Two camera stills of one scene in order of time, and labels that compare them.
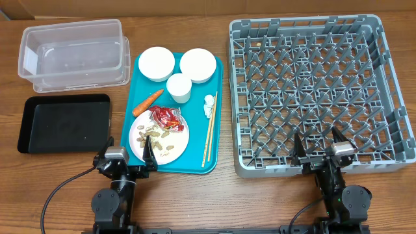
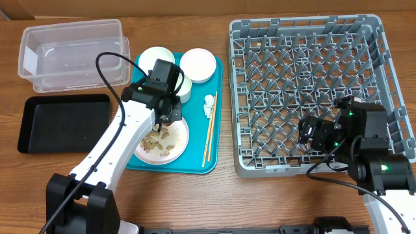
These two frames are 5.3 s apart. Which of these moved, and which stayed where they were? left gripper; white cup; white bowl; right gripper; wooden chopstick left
Moved: right gripper; left gripper
Stayed: white bowl; white cup; wooden chopstick left
